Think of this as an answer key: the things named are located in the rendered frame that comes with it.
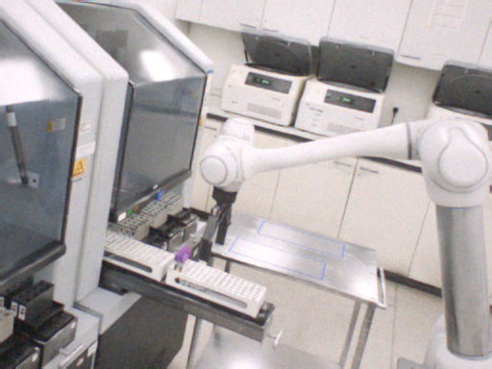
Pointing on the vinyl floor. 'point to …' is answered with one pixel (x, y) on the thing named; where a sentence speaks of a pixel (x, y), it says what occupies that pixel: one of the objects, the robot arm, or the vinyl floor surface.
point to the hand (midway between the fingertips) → (212, 249)
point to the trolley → (270, 238)
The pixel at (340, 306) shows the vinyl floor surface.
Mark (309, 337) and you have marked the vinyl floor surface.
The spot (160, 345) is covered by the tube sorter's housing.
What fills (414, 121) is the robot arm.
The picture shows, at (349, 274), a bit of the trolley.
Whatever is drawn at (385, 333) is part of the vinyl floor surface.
